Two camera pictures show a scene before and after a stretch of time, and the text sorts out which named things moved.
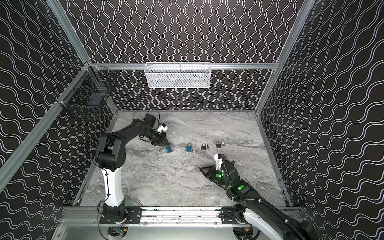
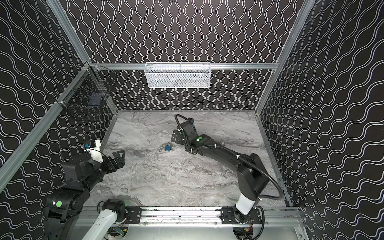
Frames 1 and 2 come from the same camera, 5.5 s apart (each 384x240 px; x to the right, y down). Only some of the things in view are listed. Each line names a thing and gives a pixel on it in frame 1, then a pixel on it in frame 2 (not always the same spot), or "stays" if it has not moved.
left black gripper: [156, 138] to [111, 162]
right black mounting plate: [228, 216] stays
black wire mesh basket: [90, 91] stays
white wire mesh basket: [177, 75] stays
